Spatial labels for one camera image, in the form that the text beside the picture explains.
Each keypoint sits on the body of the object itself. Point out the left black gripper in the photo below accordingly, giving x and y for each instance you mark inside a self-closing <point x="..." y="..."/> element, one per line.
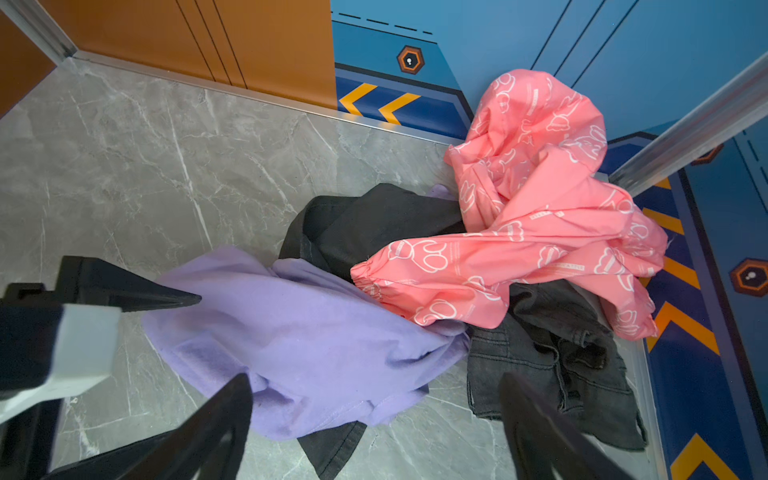
<point x="55" y="346"/>

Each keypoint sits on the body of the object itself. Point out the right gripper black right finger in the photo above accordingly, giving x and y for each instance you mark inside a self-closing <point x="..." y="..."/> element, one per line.
<point x="543" y="443"/>

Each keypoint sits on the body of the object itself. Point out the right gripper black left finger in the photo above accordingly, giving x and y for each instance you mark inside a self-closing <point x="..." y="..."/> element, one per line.
<point x="208" y="445"/>

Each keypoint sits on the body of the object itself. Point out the purple cloth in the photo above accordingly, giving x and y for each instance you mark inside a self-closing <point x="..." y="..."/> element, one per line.
<point x="319" y="353"/>

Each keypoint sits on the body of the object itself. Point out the pink patterned cloth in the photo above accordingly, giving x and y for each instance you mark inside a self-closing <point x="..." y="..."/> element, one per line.
<point x="534" y="211"/>

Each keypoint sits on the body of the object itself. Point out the black denim garment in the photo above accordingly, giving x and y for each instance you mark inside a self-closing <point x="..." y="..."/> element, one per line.
<point x="554" y="334"/>

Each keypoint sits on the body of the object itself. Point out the left aluminium corner post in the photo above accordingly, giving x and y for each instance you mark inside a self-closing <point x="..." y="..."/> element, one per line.
<point x="36" y="23"/>

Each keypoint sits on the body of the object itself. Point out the aluminium corner post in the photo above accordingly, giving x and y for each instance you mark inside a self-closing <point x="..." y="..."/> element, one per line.
<point x="36" y="23"/>
<point x="736" y="106"/>

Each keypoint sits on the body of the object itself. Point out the right aluminium corner post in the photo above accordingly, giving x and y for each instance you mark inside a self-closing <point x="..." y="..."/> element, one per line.
<point x="736" y="106"/>

